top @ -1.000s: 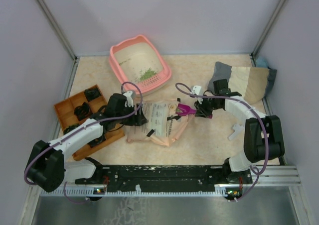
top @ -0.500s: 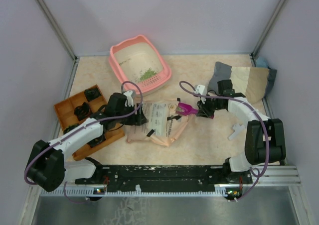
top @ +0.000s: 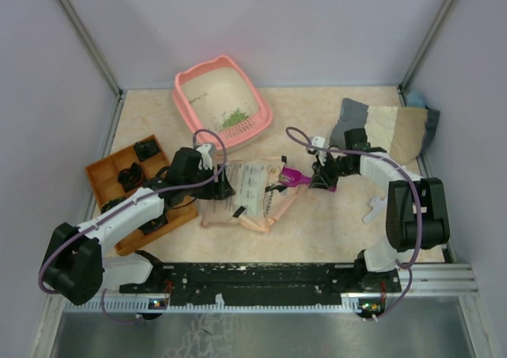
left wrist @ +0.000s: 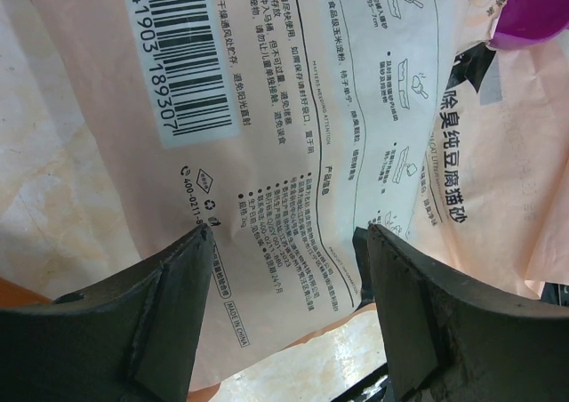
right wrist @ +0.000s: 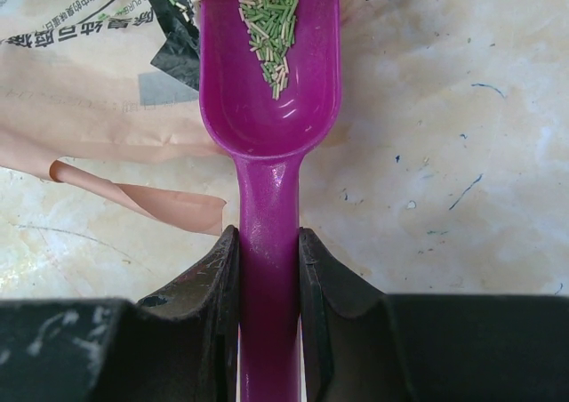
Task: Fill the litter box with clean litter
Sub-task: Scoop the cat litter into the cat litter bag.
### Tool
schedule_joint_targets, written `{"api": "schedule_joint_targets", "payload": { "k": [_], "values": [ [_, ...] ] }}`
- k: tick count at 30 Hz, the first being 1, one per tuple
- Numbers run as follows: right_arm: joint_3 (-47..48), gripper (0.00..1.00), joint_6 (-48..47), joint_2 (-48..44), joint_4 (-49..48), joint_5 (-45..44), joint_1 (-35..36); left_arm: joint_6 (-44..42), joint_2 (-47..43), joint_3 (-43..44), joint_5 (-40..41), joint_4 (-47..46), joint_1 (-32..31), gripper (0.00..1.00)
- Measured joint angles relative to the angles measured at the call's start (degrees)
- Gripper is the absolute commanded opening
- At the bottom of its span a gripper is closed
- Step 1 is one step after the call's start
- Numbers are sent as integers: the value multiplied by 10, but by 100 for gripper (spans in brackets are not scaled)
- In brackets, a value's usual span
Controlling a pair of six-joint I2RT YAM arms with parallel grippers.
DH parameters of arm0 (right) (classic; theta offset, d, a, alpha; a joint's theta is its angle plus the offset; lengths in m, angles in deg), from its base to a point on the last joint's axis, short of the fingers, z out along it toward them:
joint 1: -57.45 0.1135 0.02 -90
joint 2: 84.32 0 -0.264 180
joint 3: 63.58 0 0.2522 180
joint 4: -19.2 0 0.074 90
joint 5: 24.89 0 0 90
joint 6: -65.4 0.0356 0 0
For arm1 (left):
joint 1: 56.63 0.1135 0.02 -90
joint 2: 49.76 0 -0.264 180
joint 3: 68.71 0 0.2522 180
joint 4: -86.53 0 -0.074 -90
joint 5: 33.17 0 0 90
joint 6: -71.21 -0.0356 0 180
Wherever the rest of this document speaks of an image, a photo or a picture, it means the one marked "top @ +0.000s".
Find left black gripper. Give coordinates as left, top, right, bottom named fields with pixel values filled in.
left=184, top=163, right=235, bottom=200

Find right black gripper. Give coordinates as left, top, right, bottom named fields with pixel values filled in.
left=308, top=150, right=356, bottom=189

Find purple plastic scoop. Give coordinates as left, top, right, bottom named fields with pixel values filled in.
left=279, top=166, right=311, bottom=188

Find beige cat litter bag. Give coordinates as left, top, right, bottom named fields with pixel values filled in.
left=201, top=157, right=307, bottom=233

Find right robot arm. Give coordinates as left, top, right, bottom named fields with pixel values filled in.
left=307, top=128, right=450, bottom=291

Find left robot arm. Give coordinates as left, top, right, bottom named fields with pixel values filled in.
left=38, top=143, right=234, bottom=306

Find green litter pellets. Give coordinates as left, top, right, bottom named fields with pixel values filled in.
left=216, top=108, right=250, bottom=131

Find pink litter box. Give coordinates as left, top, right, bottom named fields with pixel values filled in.
left=172, top=55, right=273, bottom=150

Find black part in tray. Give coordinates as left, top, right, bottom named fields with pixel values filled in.
left=133, top=138, right=161, bottom=162

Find grey beige folded cloth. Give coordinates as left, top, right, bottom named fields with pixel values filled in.
left=330, top=98, right=440, bottom=164

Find orange compartment tray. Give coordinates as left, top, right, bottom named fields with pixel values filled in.
left=85, top=135, right=198, bottom=256

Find blue cloth in corner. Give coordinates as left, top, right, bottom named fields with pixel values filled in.
left=405, top=89, right=429, bottom=109

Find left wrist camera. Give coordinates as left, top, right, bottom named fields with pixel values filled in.
left=195, top=143, right=216, bottom=171

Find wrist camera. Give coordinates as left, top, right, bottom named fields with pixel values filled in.
left=308, top=136, right=327, bottom=166
left=195, top=143, right=216, bottom=171

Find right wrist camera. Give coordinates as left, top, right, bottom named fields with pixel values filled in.
left=308, top=136, right=327, bottom=166

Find black ring in tray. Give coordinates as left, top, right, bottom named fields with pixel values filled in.
left=117, top=163, right=150, bottom=191

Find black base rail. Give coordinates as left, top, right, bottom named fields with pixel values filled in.
left=120, top=262, right=401, bottom=307

